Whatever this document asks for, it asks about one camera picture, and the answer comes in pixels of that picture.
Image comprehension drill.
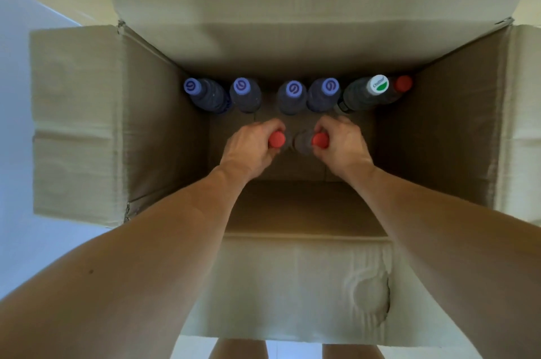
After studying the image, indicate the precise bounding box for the person's right hand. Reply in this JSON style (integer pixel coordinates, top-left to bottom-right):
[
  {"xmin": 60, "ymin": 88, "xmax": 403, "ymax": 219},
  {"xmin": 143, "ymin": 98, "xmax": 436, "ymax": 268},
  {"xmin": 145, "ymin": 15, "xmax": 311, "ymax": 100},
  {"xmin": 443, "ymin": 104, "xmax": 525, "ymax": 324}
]
[{"xmin": 312, "ymin": 114, "xmax": 376, "ymax": 184}]

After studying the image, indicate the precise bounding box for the person's left hand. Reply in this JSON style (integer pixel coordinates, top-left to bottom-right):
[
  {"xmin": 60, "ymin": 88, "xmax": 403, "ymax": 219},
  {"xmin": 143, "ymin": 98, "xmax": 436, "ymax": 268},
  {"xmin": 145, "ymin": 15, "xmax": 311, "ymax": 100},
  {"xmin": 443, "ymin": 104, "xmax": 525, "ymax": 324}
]
[{"xmin": 218, "ymin": 118, "xmax": 287, "ymax": 184}]

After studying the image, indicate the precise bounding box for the red cap water bottle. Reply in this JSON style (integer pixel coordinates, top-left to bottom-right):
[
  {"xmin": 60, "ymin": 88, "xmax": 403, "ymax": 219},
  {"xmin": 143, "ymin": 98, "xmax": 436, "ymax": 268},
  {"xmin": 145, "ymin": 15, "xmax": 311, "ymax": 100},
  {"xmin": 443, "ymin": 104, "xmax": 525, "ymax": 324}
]
[
  {"xmin": 294, "ymin": 130, "xmax": 330, "ymax": 157},
  {"xmin": 267, "ymin": 130, "xmax": 292, "ymax": 152}
]

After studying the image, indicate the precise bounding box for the group of bottles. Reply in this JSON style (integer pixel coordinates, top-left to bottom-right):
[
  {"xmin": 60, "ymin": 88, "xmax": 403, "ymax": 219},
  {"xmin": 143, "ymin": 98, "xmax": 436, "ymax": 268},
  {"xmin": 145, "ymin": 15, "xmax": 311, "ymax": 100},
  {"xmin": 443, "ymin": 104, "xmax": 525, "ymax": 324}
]
[{"xmin": 183, "ymin": 74, "xmax": 414, "ymax": 116}]

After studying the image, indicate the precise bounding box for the brown cardboard box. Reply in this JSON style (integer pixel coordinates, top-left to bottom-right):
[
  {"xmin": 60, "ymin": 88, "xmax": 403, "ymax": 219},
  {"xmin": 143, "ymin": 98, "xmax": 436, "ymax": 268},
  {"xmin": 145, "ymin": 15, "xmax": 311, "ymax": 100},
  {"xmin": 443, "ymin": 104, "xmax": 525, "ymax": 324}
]
[{"xmin": 29, "ymin": 0, "xmax": 541, "ymax": 349}]

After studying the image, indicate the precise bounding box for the person's right forearm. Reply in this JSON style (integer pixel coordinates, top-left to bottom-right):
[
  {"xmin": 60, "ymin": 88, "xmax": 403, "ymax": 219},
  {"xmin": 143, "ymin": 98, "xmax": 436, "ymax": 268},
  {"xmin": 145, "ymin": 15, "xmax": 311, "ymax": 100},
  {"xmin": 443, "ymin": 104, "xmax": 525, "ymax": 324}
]
[{"xmin": 346, "ymin": 166, "xmax": 541, "ymax": 359}]

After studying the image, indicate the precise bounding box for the person's left forearm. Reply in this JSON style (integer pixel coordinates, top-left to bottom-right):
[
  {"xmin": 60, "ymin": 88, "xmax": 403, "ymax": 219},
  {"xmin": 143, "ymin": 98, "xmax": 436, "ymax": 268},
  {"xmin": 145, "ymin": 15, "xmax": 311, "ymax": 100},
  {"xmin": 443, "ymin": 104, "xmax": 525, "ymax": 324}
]
[{"xmin": 0, "ymin": 166, "xmax": 248, "ymax": 359}]

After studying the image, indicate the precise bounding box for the person's left leg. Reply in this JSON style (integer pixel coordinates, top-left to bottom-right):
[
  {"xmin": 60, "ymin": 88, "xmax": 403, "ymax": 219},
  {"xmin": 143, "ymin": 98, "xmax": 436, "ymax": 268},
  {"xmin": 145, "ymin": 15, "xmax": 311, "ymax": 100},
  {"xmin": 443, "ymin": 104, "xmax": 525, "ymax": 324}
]
[{"xmin": 209, "ymin": 338, "xmax": 269, "ymax": 359}]

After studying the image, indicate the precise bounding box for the person's leg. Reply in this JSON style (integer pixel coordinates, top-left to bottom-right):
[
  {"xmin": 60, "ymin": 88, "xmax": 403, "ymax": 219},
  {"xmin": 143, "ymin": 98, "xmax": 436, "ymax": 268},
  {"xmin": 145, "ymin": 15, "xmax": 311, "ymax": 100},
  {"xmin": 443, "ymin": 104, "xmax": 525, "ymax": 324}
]
[
  {"xmin": 322, "ymin": 344, "xmax": 385, "ymax": 359},
  {"xmin": 209, "ymin": 338, "xmax": 269, "ymax": 359}
]

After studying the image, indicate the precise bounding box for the person's right leg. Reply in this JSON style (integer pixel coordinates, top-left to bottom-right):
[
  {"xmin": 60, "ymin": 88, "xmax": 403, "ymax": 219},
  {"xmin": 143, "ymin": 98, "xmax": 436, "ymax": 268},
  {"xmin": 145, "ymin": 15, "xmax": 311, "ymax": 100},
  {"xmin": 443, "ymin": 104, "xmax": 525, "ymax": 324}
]
[{"xmin": 322, "ymin": 344, "xmax": 385, "ymax": 359}]

